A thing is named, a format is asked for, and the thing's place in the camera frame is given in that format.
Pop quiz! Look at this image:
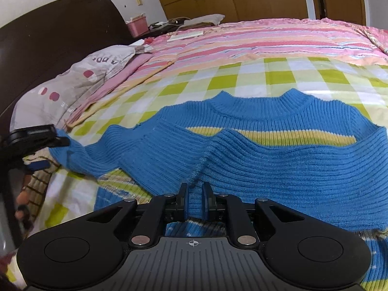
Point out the blue knitted striped sweater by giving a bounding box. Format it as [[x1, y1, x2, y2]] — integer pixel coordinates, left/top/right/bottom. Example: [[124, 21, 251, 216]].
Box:
[[48, 88, 388, 291]]

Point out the beige brown striped garment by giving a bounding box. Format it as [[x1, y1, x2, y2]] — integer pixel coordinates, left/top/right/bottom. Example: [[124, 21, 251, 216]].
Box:
[[15, 148, 60, 223]]

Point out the grey pillow with pink dots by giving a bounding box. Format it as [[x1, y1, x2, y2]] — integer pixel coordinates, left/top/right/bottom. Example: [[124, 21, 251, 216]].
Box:
[[10, 45, 153, 131]]

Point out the dark brown headboard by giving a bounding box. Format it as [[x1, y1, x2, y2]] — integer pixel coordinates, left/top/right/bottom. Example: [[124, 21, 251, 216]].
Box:
[[0, 0, 134, 249]]

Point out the pink storage box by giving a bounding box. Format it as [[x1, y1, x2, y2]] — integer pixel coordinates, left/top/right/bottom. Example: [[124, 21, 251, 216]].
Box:
[[126, 13, 149, 38]]

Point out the white flat card on bed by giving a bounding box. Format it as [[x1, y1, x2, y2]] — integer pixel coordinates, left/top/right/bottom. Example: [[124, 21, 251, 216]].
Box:
[[167, 30, 204, 42]]

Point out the grey folded cloth on nightstand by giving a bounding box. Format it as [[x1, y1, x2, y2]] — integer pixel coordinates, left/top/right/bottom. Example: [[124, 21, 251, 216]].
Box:
[[178, 14, 225, 30]]

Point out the pink striped bed quilt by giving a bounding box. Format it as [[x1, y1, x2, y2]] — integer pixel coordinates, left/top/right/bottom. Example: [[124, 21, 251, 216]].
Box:
[[67, 18, 387, 129]]

